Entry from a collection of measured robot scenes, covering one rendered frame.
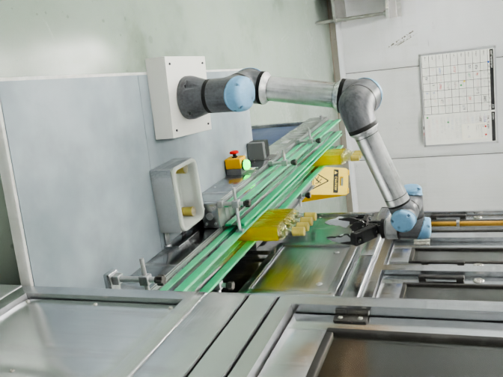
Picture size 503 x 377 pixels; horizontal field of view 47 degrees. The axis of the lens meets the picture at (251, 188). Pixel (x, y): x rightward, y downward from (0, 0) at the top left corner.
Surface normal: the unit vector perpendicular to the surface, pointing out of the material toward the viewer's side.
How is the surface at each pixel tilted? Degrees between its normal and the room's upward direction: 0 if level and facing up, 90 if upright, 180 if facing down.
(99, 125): 0
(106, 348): 90
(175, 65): 4
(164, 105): 90
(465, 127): 87
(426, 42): 90
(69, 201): 0
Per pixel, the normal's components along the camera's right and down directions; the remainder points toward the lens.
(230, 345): -0.14, -0.96
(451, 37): -0.34, 0.29
